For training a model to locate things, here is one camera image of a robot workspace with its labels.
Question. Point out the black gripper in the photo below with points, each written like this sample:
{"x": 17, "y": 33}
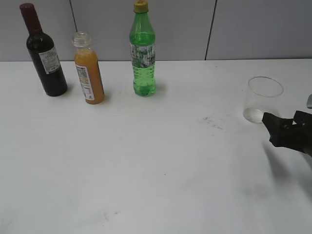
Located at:
{"x": 292, "y": 133}

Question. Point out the transparent plastic cup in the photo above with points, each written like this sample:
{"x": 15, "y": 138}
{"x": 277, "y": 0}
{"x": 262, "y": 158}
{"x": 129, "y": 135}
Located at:
{"x": 263, "y": 94}

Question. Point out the orange juice bottle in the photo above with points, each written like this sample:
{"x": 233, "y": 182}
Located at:
{"x": 86, "y": 62}

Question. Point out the green soda bottle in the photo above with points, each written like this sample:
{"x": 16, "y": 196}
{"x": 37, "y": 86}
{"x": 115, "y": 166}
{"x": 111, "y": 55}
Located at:
{"x": 142, "y": 44}

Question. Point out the dark red wine bottle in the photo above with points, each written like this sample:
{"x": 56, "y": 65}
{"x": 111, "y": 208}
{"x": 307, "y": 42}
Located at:
{"x": 43, "y": 53}

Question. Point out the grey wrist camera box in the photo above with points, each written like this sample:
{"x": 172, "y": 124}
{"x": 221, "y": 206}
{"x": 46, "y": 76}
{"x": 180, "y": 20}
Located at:
{"x": 309, "y": 102}

